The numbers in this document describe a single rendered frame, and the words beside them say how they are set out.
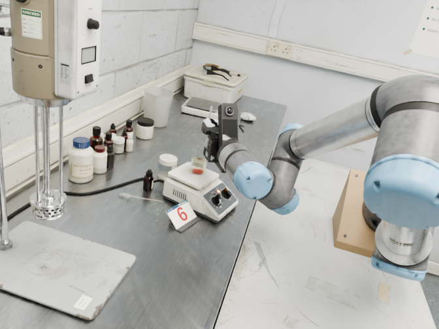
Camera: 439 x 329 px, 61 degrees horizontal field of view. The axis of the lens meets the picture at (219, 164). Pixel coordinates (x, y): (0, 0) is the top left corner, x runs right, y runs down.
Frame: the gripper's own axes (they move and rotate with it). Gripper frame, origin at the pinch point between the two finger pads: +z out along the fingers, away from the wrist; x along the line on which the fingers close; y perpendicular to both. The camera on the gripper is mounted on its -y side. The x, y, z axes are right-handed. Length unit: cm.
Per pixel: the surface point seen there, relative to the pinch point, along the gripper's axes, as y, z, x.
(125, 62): 0, 65, -16
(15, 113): 6, 12, -51
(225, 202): 22.0, -10.2, 5.7
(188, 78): 13, 103, 23
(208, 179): 17.1, -5.5, 0.8
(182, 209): 23.1, -11.9, -7.9
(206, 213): 23.7, -13.2, -1.0
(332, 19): -30, 98, 101
